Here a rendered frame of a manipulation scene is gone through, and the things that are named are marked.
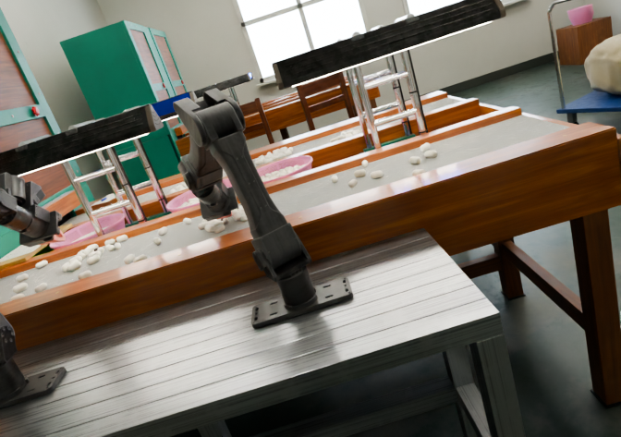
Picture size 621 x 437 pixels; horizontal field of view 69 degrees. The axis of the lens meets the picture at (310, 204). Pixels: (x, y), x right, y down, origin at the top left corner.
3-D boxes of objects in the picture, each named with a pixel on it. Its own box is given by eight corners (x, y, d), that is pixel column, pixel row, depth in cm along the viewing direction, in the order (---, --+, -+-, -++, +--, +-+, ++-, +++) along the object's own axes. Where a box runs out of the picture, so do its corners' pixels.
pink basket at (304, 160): (322, 193, 148) (313, 166, 145) (246, 216, 149) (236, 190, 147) (318, 174, 173) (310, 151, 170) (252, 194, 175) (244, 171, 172)
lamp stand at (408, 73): (455, 168, 130) (420, 9, 117) (388, 188, 132) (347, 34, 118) (434, 155, 149) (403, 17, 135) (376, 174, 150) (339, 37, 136)
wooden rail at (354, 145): (483, 127, 171) (479, 98, 167) (46, 263, 180) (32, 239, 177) (478, 125, 176) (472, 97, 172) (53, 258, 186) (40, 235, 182)
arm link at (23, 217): (13, 211, 111) (-10, 200, 105) (34, 203, 111) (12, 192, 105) (14, 236, 108) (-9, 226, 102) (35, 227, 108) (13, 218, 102)
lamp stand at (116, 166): (143, 264, 136) (76, 123, 122) (82, 284, 137) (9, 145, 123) (161, 240, 154) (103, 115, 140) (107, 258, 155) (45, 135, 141)
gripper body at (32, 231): (24, 224, 117) (2, 214, 110) (61, 212, 116) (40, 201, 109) (25, 247, 114) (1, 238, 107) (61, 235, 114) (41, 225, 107)
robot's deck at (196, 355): (505, 333, 68) (500, 311, 67) (-222, 558, 71) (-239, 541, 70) (378, 184, 154) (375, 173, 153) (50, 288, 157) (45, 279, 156)
